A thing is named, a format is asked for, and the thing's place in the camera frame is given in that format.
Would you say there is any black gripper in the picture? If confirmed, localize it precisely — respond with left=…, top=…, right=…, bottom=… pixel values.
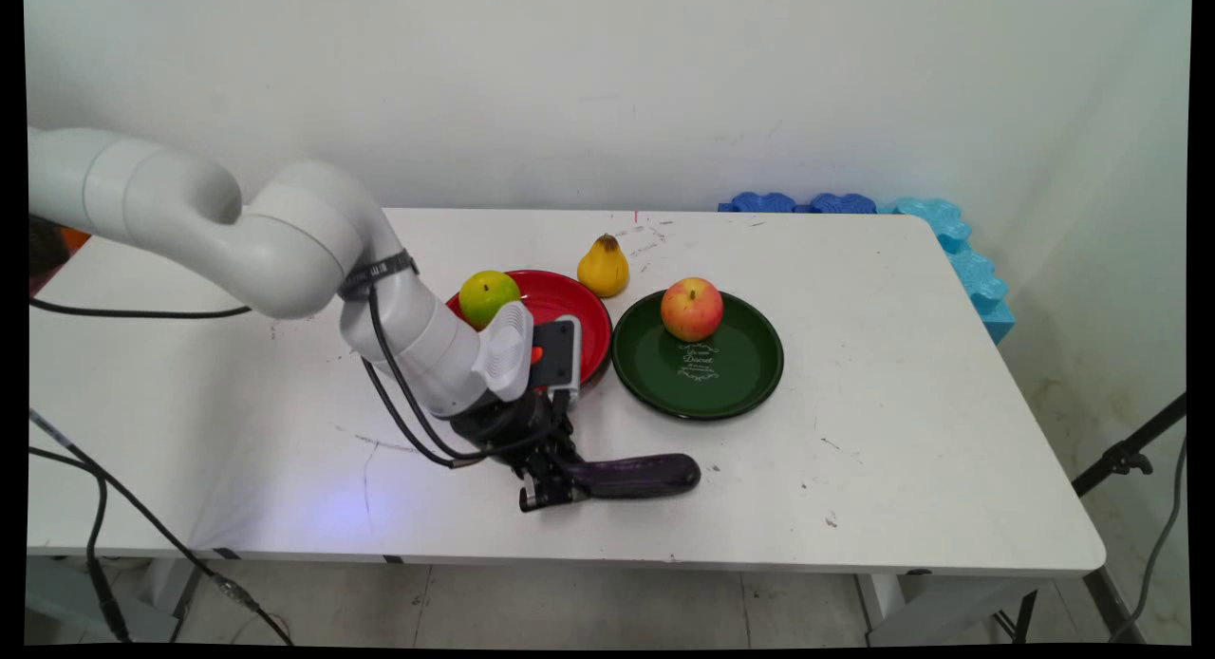
left=450, top=389, right=591, bottom=514

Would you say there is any purple eggplant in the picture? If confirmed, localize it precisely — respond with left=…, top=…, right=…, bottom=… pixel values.
left=568, top=452, right=702, bottom=500

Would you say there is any red plate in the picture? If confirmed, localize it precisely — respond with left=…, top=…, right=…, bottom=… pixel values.
left=445, top=269, right=614, bottom=392

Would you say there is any dark green plate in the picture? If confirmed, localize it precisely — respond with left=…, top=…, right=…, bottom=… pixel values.
left=610, top=290, right=786, bottom=422

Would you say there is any green apple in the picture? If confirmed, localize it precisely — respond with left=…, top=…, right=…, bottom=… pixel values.
left=458, top=270, right=522, bottom=331

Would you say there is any yellow pear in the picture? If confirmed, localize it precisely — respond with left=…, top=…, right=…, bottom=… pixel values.
left=577, top=233, right=631, bottom=299

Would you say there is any red apple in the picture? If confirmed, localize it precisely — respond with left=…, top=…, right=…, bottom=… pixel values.
left=660, top=276, right=725, bottom=343

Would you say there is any dark blue foam mat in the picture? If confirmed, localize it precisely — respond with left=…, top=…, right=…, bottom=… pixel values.
left=805, top=193, right=878, bottom=216
left=719, top=192, right=800, bottom=215

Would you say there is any light blue foam mat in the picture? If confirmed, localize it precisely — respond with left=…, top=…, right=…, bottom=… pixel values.
left=877, top=197, right=1018, bottom=346

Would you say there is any dark brown object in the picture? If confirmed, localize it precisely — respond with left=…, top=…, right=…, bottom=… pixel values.
left=27, top=215, right=73, bottom=282

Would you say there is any black metal table leg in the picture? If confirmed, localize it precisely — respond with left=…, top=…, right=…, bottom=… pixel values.
left=991, top=568, right=1151, bottom=645

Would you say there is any black tripod stand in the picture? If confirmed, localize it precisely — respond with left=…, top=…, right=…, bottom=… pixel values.
left=1072, top=393, right=1189, bottom=498

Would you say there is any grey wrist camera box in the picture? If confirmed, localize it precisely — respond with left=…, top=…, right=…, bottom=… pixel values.
left=528, top=314, right=583, bottom=402

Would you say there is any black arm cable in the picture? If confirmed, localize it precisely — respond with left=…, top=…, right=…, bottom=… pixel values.
left=28, top=249, right=574, bottom=470

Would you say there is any black cable with connector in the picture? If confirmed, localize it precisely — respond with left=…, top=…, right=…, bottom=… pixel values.
left=27, top=408, right=296, bottom=646

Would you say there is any black looping cable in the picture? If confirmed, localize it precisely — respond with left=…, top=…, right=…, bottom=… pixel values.
left=27, top=446, right=134, bottom=645

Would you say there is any thin grey cable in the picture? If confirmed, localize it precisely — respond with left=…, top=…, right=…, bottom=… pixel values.
left=1109, top=436, right=1189, bottom=644

